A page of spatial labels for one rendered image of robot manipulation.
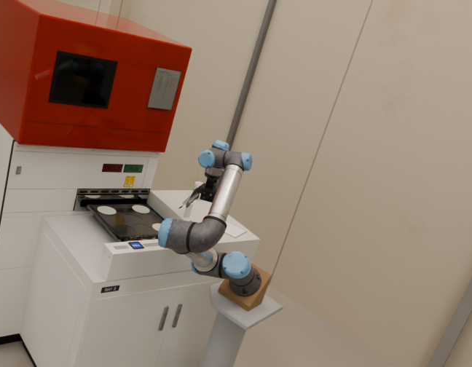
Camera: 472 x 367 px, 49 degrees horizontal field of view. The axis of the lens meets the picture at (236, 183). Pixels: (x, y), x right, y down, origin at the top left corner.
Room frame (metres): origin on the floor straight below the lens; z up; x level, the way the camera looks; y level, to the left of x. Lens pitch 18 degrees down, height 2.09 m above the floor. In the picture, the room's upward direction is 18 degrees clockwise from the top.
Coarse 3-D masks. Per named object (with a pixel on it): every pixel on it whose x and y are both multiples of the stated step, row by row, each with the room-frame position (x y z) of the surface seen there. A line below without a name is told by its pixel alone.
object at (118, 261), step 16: (144, 240) 2.22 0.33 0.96; (112, 256) 2.01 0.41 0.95; (128, 256) 2.07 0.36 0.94; (144, 256) 2.13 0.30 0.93; (160, 256) 2.19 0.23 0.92; (176, 256) 2.26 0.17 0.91; (112, 272) 2.03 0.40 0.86; (128, 272) 2.08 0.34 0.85; (144, 272) 2.15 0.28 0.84; (160, 272) 2.21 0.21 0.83
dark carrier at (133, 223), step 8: (96, 208) 2.52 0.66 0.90; (120, 208) 2.62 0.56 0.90; (128, 208) 2.65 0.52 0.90; (104, 216) 2.46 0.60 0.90; (112, 216) 2.49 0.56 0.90; (120, 216) 2.52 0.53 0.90; (128, 216) 2.55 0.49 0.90; (136, 216) 2.58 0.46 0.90; (144, 216) 2.61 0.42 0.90; (152, 216) 2.64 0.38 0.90; (112, 224) 2.40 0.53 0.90; (120, 224) 2.43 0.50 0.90; (128, 224) 2.46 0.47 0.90; (136, 224) 2.49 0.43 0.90; (144, 224) 2.52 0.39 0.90; (152, 224) 2.55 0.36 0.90; (120, 232) 2.34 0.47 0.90; (128, 232) 2.37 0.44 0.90; (136, 232) 2.40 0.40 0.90; (144, 232) 2.43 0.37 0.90; (152, 232) 2.45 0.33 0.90
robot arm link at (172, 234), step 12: (168, 228) 1.79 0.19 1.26; (180, 228) 1.79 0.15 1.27; (168, 240) 1.78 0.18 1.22; (180, 240) 1.77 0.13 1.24; (180, 252) 1.83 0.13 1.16; (204, 252) 1.98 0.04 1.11; (216, 252) 2.12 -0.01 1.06; (192, 264) 2.11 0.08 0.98; (204, 264) 2.03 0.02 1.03; (216, 264) 2.08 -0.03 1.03; (216, 276) 2.09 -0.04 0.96
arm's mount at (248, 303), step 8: (264, 272) 2.24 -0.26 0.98; (224, 280) 2.24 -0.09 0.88; (264, 280) 2.21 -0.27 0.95; (224, 288) 2.21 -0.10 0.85; (264, 288) 2.21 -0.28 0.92; (232, 296) 2.18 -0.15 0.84; (240, 296) 2.17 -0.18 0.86; (248, 296) 2.16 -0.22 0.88; (256, 296) 2.16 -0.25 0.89; (240, 304) 2.15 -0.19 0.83; (248, 304) 2.13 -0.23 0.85; (256, 304) 2.19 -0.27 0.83
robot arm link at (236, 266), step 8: (224, 256) 2.09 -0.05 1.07; (232, 256) 2.09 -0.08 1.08; (240, 256) 2.09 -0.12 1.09; (224, 264) 2.07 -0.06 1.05; (232, 264) 2.07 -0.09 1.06; (240, 264) 2.07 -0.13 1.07; (248, 264) 2.08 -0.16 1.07; (224, 272) 2.07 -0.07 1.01; (232, 272) 2.04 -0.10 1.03; (240, 272) 2.05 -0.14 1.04; (248, 272) 2.08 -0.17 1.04; (232, 280) 2.09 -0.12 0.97; (240, 280) 2.08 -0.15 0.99; (248, 280) 2.11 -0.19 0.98
